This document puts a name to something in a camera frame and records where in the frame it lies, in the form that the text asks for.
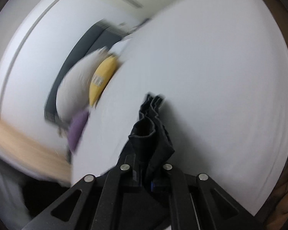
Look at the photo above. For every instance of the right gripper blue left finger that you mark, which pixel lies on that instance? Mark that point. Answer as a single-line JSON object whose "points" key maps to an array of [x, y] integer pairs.
{"points": [[131, 164]]}

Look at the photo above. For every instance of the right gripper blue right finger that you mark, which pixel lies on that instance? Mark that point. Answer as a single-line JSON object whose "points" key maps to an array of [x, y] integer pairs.
{"points": [[160, 177]]}

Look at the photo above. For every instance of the black denim pants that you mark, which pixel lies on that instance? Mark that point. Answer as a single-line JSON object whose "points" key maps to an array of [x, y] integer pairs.
{"points": [[149, 141]]}

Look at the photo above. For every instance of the purple cushion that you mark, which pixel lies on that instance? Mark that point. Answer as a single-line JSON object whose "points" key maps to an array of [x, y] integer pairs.
{"points": [[76, 128]]}

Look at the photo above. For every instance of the large beige pillow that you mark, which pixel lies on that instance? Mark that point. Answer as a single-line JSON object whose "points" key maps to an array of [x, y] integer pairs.
{"points": [[72, 94]]}

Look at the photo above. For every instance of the beige curtain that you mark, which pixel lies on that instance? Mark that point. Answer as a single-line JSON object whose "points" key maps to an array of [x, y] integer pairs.
{"points": [[32, 158]]}

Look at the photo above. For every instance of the yellow cushion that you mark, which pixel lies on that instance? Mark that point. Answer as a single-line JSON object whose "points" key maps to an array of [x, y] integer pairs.
{"points": [[101, 77]]}

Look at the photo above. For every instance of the white bed mattress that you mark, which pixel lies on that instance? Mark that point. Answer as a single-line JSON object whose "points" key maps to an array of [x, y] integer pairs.
{"points": [[222, 69]]}

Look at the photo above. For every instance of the dark grey headboard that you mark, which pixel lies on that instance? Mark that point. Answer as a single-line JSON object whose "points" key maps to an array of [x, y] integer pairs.
{"points": [[101, 34]]}

